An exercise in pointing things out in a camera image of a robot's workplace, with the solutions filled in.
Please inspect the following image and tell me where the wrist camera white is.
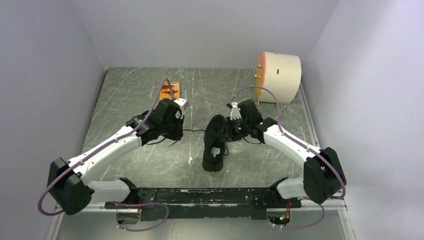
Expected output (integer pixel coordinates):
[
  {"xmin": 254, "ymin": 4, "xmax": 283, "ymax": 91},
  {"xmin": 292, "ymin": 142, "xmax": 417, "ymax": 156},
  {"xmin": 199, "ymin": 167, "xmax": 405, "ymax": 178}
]
[
  {"xmin": 173, "ymin": 98, "xmax": 190, "ymax": 119},
  {"xmin": 226, "ymin": 102, "xmax": 242, "ymax": 121}
]

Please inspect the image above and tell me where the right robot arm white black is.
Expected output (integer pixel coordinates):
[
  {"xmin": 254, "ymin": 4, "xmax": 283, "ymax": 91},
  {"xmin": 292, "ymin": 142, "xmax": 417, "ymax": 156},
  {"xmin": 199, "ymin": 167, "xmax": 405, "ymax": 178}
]
[{"xmin": 220, "ymin": 100, "xmax": 346, "ymax": 207}]

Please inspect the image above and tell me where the orange book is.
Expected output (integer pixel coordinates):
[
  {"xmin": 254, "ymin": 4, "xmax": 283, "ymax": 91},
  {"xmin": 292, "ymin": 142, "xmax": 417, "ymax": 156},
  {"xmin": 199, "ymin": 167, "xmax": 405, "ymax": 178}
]
[{"xmin": 159, "ymin": 81, "xmax": 181, "ymax": 100}]

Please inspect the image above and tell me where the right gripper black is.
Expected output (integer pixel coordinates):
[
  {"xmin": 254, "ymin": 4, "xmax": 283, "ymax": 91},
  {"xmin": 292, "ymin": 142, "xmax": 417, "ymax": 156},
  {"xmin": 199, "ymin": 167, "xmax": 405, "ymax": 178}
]
[{"xmin": 219, "ymin": 115, "xmax": 250, "ymax": 142}]

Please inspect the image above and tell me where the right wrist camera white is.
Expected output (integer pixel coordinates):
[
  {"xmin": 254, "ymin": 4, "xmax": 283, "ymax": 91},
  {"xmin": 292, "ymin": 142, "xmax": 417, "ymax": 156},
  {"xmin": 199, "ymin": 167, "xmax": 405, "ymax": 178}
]
[{"xmin": 226, "ymin": 102, "xmax": 242, "ymax": 121}]

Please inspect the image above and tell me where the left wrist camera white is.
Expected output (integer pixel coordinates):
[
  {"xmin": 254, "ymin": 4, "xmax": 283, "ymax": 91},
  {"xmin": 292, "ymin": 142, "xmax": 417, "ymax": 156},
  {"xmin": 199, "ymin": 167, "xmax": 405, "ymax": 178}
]
[{"xmin": 173, "ymin": 98, "xmax": 190, "ymax": 119}]

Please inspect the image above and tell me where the black sneaker shoe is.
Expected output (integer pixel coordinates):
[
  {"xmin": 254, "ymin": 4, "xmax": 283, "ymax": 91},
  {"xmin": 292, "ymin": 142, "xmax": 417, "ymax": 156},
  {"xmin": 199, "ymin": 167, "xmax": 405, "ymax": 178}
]
[{"xmin": 202, "ymin": 114, "xmax": 225, "ymax": 172}]

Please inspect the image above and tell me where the aluminium frame rail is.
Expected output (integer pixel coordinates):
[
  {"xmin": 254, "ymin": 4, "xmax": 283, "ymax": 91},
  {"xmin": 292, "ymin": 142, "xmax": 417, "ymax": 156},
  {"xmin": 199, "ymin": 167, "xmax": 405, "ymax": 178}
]
[{"xmin": 46, "ymin": 199, "xmax": 354, "ymax": 240}]

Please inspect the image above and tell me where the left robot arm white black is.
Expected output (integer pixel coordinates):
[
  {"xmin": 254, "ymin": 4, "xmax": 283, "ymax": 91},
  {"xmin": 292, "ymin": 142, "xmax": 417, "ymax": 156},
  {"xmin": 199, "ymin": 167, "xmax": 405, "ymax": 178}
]
[{"xmin": 47, "ymin": 98, "xmax": 189, "ymax": 215}]

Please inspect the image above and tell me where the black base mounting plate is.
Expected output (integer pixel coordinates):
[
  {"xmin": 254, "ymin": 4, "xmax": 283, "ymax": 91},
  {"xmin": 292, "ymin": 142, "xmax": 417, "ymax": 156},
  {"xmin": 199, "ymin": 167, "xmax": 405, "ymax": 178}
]
[{"xmin": 104, "ymin": 187, "xmax": 302, "ymax": 222}]

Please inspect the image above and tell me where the cream cylinder orange lid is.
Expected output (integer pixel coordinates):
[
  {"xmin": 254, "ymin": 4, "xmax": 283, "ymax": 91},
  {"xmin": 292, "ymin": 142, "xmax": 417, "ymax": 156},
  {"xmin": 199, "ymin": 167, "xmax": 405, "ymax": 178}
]
[{"xmin": 254, "ymin": 51, "xmax": 302, "ymax": 104}]

